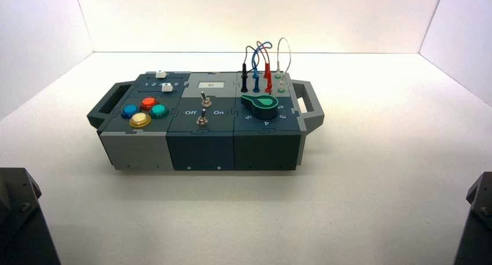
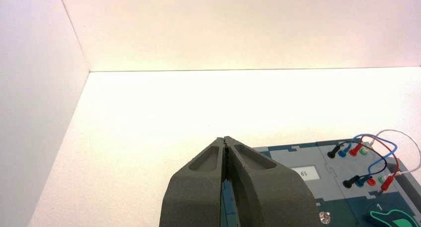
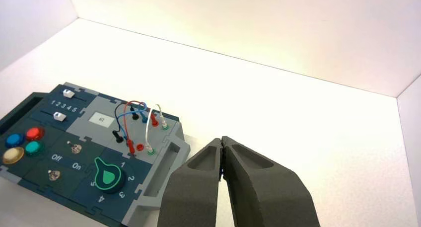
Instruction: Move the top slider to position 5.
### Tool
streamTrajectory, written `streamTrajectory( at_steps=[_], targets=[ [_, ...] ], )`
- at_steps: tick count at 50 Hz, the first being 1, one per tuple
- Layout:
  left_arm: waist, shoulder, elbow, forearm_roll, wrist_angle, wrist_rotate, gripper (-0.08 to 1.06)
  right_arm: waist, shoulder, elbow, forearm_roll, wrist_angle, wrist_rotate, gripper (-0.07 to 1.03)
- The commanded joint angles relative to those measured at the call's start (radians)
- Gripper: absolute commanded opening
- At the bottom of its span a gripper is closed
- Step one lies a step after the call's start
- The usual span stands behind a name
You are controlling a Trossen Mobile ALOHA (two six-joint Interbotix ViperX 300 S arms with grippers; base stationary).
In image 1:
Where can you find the metal toggle switch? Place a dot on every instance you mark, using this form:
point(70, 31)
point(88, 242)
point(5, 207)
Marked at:
point(205, 100)
point(202, 118)

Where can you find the blue round push button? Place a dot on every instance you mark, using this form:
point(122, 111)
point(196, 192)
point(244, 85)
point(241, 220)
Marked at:
point(130, 110)

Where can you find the yellow round push button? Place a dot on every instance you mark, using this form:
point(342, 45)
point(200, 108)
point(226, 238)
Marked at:
point(140, 120)

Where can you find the red round push button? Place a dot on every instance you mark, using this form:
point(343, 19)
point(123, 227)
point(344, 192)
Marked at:
point(148, 103)

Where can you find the small white display window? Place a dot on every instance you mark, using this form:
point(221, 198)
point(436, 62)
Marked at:
point(211, 85)

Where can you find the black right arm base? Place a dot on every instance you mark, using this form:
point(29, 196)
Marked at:
point(476, 225)

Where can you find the white slider knob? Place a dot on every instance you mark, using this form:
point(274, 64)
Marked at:
point(160, 74)
point(166, 87)

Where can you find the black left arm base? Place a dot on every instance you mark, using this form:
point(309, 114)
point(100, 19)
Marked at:
point(17, 221)

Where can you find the grey and teal control box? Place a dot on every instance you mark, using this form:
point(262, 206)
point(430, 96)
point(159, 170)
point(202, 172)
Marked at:
point(200, 148)

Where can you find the green and black rotary knob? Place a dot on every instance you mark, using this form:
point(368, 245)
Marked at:
point(260, 105)

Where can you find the green round push button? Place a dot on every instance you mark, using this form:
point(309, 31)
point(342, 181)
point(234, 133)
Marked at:
point(158, 110)

